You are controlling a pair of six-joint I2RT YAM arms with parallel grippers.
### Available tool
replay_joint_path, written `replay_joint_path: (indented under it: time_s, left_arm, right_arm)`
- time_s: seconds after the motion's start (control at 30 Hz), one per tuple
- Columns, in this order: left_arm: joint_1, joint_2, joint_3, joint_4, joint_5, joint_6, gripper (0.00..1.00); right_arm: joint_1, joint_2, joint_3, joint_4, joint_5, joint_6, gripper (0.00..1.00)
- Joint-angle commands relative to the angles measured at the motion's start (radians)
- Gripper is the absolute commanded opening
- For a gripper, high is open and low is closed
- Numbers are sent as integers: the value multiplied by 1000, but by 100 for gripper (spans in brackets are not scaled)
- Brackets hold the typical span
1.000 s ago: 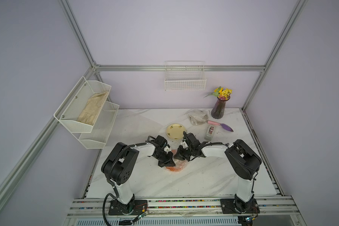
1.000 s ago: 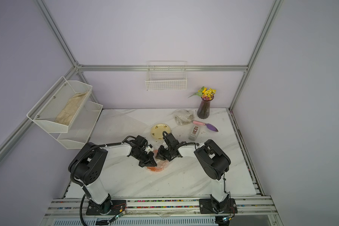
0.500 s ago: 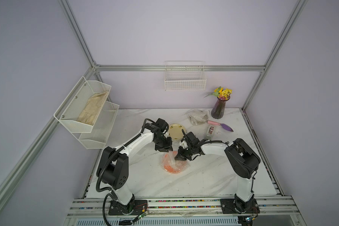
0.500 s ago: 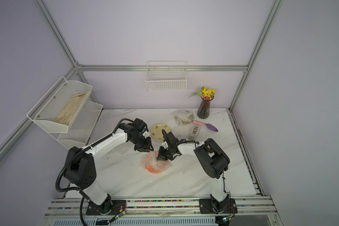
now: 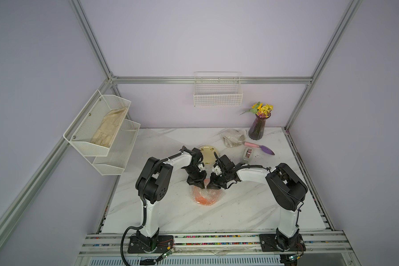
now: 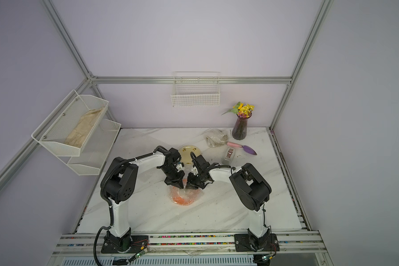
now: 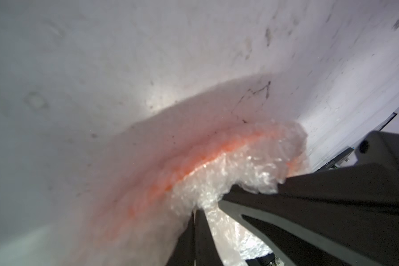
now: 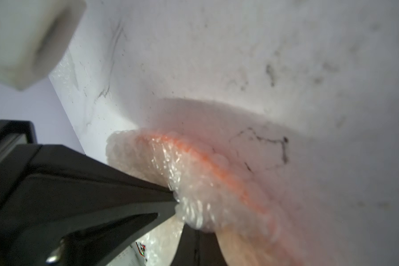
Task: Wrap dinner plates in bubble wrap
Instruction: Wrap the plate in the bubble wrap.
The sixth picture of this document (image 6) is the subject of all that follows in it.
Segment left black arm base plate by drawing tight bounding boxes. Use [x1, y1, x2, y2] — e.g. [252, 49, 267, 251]
[101, 236, 149, 254]

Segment beige cloth in bin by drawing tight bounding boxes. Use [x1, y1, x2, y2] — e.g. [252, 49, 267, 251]
[64, 108, 104, 148]

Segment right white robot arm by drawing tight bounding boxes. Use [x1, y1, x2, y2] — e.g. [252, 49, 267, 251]
[186, 153, 272, 252]

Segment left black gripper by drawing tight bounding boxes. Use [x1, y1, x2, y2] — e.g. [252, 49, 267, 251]
[160, 165, 185, 190]

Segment yellow artificial flowers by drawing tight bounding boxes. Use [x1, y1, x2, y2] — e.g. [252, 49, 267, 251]
[223, 102, 255, 118]

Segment white mesh shelf bin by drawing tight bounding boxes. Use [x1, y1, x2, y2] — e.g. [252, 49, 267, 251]
[31, 90, 109, 157]
[67, 119, 121, 176]

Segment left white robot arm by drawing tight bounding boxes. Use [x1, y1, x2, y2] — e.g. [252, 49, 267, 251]
[100, 146, 185, 253]

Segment upper white mesh shelf bin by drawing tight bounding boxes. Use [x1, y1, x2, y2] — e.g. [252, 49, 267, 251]
[31, 90, 109, 157]

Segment orange dinner plate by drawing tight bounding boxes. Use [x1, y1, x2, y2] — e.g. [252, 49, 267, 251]
[169, 186, 202, 206]

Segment white wire wall basket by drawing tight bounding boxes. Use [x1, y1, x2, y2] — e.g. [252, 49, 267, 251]
[171, 72, 221, 108]

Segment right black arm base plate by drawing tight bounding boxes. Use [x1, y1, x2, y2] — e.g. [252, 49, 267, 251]
[234, 233, 280, 252]

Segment clear bubble wrap sheet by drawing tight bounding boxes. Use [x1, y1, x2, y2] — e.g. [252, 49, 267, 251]
[104, 129, 171, 172]
[203, 128, 229, 148]
[168, 166, 204, 206]

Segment lower white mesh shelf bin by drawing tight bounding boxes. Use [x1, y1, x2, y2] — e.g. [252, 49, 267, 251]
[67, 119, 121, 176]

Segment aluminium front rail frame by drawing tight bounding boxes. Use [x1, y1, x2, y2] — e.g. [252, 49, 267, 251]
[52, 231, 328, 257]

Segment purple glass vase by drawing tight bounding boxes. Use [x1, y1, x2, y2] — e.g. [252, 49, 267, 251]
[232, 114, 252, 140]

